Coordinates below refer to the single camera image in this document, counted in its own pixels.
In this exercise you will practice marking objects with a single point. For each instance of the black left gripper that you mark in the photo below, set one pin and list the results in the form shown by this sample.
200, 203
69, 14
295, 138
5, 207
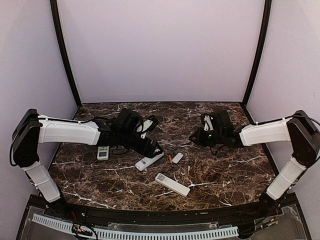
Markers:
151, 147

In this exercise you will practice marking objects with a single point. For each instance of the black left rear frame post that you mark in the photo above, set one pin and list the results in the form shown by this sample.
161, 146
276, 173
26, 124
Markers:
63, 52

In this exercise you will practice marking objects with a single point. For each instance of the white remote with battery compartment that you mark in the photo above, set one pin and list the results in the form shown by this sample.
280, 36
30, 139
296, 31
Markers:
146, 162

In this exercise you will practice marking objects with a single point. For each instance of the white slotted cable duct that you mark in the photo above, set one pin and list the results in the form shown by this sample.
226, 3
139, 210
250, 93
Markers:
106, 234

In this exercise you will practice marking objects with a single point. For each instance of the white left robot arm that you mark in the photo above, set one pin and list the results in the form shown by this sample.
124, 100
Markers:
35, 129

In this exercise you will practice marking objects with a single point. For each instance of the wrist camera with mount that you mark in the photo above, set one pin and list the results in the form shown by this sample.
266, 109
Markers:
217, 120
131, 122

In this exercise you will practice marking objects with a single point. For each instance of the white battery cover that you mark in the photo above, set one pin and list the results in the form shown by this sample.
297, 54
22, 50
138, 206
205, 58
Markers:
177, 158

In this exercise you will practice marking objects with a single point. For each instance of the black curved front rail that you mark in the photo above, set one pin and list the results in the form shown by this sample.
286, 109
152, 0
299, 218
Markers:
96, 216

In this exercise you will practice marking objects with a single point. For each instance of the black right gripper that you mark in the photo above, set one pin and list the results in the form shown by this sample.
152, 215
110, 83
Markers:
199, 140

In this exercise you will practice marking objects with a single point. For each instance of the orange AA battery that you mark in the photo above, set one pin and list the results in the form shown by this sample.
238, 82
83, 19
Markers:
170, 159

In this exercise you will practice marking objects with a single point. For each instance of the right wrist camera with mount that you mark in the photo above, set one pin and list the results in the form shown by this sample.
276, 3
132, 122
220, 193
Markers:
217, 120

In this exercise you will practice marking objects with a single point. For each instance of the white remote with green buttons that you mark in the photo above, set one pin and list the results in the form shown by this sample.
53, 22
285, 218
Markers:
103, 153

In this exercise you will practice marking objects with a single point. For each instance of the black right rear frame post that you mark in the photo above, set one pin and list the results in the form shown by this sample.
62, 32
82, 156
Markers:
258, 53

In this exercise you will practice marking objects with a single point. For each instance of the black frame post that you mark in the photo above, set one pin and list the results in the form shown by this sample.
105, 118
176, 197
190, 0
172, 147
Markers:
258, 53
63, 52

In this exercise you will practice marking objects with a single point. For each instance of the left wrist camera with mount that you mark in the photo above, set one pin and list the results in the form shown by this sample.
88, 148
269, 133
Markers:
131, 122

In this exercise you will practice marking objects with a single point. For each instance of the white remote with QR label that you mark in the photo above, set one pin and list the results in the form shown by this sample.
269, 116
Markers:
172, 185

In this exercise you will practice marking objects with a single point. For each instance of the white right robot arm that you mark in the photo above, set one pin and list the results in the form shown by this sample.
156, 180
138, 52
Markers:
298, 129

